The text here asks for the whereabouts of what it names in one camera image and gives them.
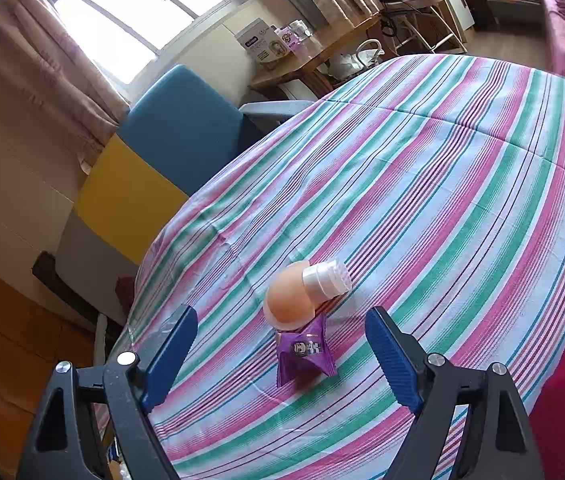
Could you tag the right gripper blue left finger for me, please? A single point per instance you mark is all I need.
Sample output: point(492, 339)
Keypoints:
point(63, 441)

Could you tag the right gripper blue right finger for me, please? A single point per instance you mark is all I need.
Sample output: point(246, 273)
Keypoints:
point(497, 441)

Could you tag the purple snack packet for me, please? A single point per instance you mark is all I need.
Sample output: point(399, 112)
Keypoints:
point(304, 351)

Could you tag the peach silicone pump bottle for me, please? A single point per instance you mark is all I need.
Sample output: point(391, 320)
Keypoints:
point(296, 292)

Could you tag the striped bed sheet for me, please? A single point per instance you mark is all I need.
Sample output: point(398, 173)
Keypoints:
point(439, 181)

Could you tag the blue yellow grey headboard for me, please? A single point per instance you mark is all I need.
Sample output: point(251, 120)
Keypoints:
point(176, 138)

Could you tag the pink curtain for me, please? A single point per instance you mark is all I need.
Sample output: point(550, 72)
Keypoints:
point(57, 79)

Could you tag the white kettle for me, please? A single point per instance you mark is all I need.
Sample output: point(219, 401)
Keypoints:
point(367, 55)

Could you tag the wooden side table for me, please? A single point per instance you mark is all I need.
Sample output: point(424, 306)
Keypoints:
point(303, 65)

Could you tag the window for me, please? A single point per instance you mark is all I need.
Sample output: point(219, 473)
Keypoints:
point(127, 38)

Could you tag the white folding chair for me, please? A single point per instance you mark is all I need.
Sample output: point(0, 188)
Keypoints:
point(426, 26)

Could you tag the white product box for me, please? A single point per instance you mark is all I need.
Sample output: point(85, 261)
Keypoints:
point(262, 43)

